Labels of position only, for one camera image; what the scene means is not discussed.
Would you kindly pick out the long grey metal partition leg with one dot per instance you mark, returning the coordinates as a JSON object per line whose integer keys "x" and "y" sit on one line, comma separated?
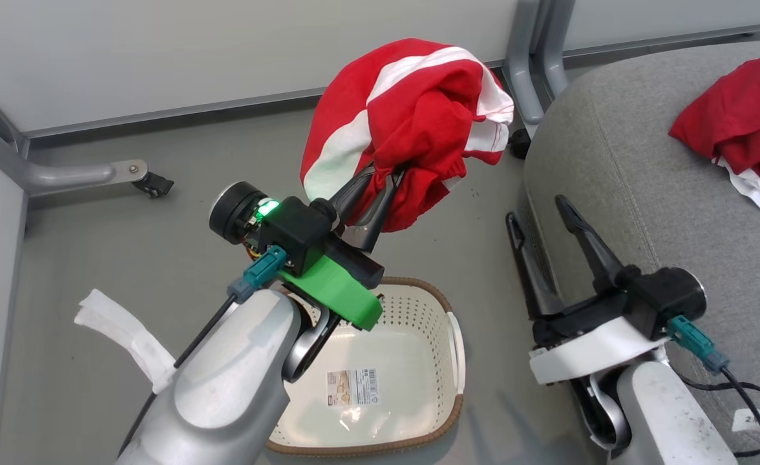
{"x": 63, "y": 174}

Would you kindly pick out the paper label sticker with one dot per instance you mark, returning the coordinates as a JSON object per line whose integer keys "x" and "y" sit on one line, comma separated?
{"x": 353, "y": 387}

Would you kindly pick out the red white striped garment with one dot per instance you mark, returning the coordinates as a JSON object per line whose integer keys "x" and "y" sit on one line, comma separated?
{"x": 419, "y": 103}

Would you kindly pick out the white fabric strip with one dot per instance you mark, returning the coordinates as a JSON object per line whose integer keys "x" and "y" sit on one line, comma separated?
{"x": 128, "y": 336}

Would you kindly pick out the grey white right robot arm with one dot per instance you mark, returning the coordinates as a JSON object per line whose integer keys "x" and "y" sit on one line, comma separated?
{"x": 664, "y": 420}

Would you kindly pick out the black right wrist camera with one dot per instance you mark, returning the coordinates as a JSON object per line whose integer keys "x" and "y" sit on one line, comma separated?
{"x": 671, "y": 297}

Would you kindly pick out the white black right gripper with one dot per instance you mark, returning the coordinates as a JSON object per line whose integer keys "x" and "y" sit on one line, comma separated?
{"x": 593, "y": 349}

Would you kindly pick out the grey fabric sofa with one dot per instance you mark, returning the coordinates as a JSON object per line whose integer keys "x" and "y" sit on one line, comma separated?
{"x": 645, "y": 161}

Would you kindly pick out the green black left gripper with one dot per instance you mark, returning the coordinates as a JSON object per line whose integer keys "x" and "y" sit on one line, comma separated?
{"x": 338, "y": 290}

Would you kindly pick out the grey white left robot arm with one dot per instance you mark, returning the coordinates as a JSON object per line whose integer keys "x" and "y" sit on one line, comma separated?
{"x": 225, "y": 400}

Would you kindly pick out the curved grey metal partition leg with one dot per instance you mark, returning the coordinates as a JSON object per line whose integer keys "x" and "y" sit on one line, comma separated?
{"x": 519, "y": 64}
{"x": 556, "y": 45}

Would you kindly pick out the cream laundry basket brown rim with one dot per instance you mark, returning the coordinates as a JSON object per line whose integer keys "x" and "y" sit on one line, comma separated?
{"x": 406, "y": 361}

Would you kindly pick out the black caster wheel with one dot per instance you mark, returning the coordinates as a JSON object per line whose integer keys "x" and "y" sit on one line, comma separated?
{"x": 520, "y": 143}
{"x": 154, "y": 185}

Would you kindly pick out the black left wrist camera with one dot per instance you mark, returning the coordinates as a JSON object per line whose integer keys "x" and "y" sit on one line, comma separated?
{"x": 289, "y": 226}

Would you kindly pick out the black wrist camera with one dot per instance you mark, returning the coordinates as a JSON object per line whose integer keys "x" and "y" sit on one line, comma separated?
{"x": 671, "y": 297}
{"x": 289, "y": 226}

